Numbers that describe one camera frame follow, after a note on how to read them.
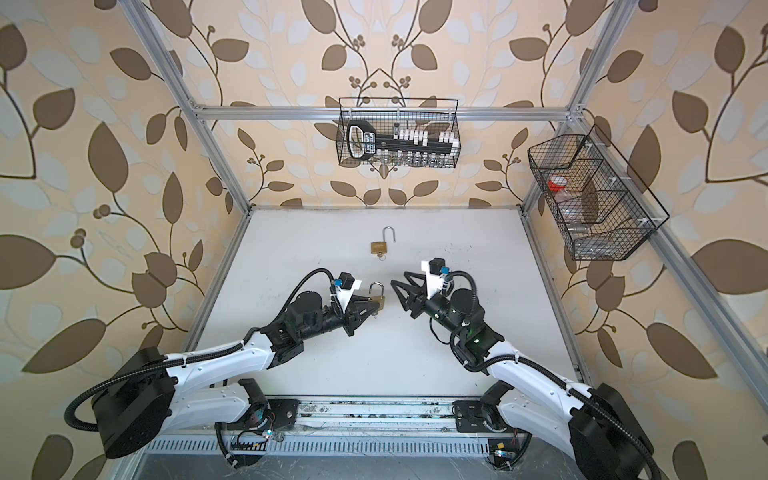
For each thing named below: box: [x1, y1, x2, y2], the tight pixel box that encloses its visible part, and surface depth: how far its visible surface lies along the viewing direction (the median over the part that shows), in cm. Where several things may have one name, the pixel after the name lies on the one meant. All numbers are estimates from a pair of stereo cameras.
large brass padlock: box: [370, 226, 396, 254], surface depth 110 cm
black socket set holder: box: [347, 120, 459, 159], surface depth 84 cm
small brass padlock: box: [368, 281, 386, 311], surface depth 78 cm
